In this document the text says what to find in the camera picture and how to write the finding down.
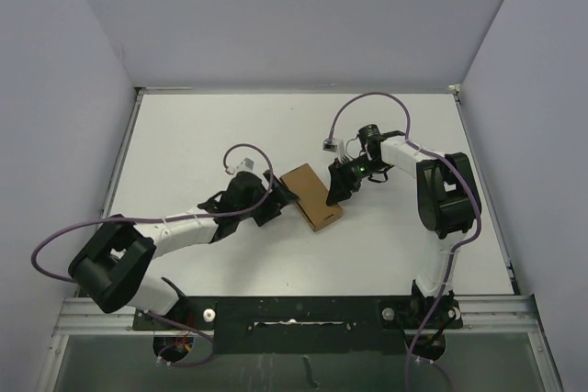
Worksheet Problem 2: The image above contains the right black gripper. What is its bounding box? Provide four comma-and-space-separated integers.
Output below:
326, 155, 388, 207

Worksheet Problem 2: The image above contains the brown cardboard box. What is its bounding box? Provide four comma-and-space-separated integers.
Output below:
280, 163, 344, 232

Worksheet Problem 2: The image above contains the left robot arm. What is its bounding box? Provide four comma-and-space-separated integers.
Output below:
68, 171, 300, 329

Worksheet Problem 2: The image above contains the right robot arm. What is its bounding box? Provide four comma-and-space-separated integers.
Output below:
322, 124, 481, 327

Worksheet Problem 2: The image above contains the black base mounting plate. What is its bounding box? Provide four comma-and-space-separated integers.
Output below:
132, 295, 463, 364

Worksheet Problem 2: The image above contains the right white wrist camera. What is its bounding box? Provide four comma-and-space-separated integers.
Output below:
322, 138, 345, 157

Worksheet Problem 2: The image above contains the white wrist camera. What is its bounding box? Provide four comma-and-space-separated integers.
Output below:
322, 138, 345, 157
225, 158, 254, 175

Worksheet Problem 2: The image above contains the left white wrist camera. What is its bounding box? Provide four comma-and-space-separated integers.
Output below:
225, 158, 254, 175

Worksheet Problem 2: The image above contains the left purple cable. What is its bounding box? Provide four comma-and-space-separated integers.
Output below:
30, 143, 277, 368

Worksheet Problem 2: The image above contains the purple cable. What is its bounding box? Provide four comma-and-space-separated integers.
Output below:
30, 143, 277, 368
328, 91, 482, 392

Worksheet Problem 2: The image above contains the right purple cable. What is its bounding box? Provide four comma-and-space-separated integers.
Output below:
328, 91, 482, 392

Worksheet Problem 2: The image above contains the aluminium table frame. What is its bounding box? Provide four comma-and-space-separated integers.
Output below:
27, 83, 564, 392

